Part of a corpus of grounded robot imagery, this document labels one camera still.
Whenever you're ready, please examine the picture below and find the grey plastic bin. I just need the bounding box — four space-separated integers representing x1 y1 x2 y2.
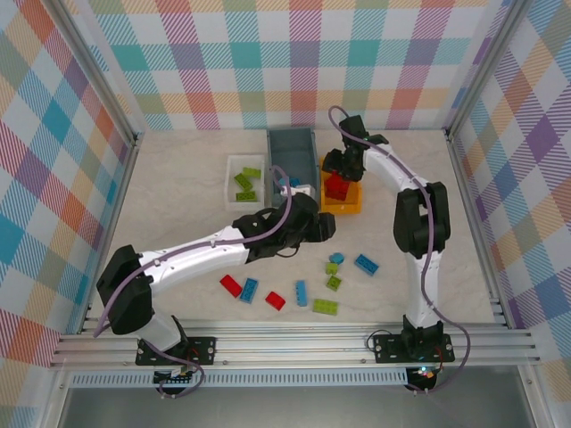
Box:
266 128 322 209

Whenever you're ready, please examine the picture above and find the orange plastic bin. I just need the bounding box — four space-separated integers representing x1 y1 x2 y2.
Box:
319 155 363 216

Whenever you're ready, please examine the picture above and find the white plastic bin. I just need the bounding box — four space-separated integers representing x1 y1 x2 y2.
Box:
226 153 269 212

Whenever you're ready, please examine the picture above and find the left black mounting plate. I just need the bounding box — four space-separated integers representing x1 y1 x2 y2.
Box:
135 336 218 367

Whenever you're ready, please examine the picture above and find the black mounting plate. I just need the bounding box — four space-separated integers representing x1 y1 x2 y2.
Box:
372 333 455 365
135 336 218 367

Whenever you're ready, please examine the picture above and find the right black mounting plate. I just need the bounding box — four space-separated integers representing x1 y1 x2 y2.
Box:
372 333 455 365

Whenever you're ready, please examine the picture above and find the left small circuit board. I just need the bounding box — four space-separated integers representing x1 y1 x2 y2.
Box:
153 367 195 387

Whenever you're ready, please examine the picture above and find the small circuit board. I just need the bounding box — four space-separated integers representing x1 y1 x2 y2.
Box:
153 367 195 387
408 365 441 384

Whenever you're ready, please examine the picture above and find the right small circuit board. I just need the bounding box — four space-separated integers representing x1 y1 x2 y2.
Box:
408 365 441 384

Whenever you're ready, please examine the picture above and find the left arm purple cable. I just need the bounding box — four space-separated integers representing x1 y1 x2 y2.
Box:
92 164 296 399

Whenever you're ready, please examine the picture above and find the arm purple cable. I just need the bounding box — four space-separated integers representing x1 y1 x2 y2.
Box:
92 164 296 399
328 105 472 396

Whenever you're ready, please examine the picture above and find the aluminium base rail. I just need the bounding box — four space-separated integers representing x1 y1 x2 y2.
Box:
48 324 543 369

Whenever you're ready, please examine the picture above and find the right aluminium side rail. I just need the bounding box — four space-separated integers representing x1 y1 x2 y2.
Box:
445 128 512 326

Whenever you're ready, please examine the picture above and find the aluminium side rail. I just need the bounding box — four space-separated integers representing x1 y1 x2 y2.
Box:
82 137 142 333
445 128 512 326

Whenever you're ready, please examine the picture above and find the white slotted cable duct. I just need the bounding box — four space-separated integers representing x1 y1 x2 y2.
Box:
70 372 410 388

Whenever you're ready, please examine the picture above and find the right aluminium frame post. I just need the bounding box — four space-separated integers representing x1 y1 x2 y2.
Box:
443 0 527 139

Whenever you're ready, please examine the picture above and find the aluminium frame post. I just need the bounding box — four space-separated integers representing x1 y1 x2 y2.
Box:
46 0 144 148
443 0 527 139

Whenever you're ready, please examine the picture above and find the left aluminium side rail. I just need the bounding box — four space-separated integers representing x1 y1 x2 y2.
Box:
82 137 142 333

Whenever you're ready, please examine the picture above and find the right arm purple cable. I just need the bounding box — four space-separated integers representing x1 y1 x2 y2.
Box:
328 105 472 396

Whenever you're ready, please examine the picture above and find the left aluminium frame post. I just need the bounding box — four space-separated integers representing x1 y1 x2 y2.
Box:
46 0 144 148

